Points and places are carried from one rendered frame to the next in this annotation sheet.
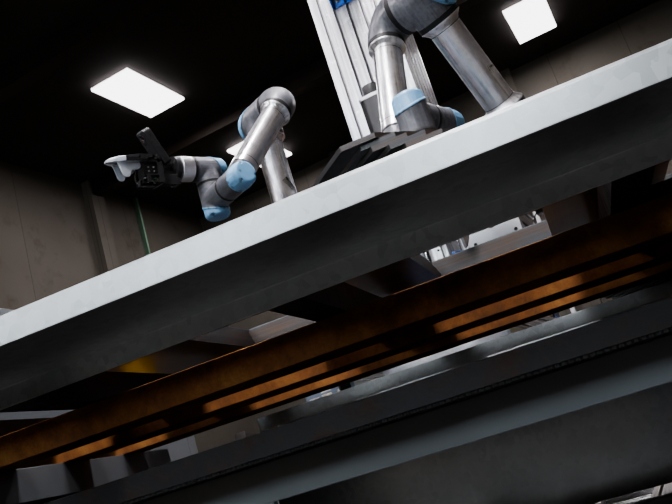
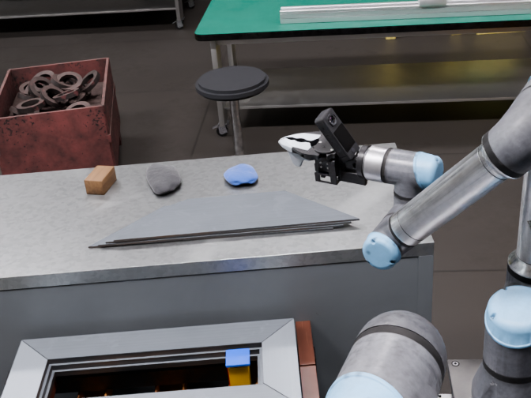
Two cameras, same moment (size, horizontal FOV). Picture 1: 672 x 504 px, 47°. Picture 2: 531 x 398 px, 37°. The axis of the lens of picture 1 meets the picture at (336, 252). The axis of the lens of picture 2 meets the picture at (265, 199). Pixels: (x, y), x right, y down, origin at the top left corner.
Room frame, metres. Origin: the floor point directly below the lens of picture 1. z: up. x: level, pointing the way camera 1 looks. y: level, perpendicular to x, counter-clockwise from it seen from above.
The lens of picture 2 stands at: (1.45, -1.02, 2.22)
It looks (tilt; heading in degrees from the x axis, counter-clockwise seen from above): 30 degrees down; 75
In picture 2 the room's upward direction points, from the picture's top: 5 degrees counter-clockwise
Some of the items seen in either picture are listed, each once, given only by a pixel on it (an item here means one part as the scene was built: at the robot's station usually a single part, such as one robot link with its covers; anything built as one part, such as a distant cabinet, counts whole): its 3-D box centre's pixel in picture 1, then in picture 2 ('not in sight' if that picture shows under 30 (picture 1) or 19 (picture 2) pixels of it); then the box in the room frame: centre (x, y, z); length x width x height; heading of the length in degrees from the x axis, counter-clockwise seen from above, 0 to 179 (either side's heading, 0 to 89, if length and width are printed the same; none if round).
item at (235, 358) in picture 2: not in sight; (238, 359); (1.73, 0.51, 0.88); 0.06 x 0.06 x 0.02; 75
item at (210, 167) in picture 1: (206, 170); (412, 170); (2.10, 0.29, 1.43); 0.11 x 0.08 x 0.09; 133
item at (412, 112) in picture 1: (414, 117); not in sight; (1.56, -0.25, 1.17); 0.09 x 0.08 x 0.11; 140
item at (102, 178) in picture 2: not in sight; (100, 179); (1.51, 1.25, 1.07); 0.10 x 0.06 x 0.05; 59
